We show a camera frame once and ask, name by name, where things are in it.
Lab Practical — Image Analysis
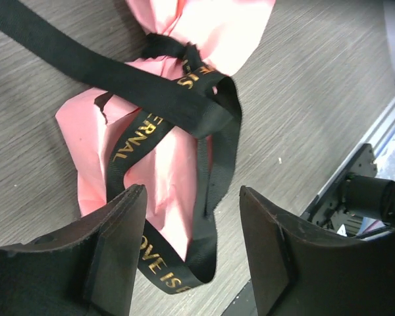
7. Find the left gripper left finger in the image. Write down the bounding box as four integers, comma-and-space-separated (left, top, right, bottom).
0, 185, 147, 315

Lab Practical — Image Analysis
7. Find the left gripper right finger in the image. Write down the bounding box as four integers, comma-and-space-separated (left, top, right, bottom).
240, 187, 395, 315

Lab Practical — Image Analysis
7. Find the pink wrapping paper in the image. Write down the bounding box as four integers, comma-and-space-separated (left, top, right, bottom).
55, 0, 277, 263

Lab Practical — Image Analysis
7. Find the black ribbon gold lettering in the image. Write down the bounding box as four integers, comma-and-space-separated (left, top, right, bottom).
0, 1, 242, 294

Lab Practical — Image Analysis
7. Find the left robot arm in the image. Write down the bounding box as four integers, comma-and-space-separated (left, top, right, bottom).
0, 144, 395, 315

